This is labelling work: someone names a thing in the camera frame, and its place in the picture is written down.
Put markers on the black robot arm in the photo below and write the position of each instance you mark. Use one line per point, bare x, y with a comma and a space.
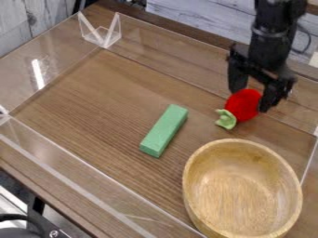
263, 59

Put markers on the green rectangular block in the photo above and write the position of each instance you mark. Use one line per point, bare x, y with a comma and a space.
163, 130

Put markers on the clear acrylic enclosure wall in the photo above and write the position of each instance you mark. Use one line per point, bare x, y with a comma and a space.
84, 89

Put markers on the red plush strawberry toy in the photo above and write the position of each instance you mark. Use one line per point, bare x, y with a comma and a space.
239, 109

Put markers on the wooden bowl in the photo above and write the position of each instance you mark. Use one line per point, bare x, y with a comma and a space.
240, 190

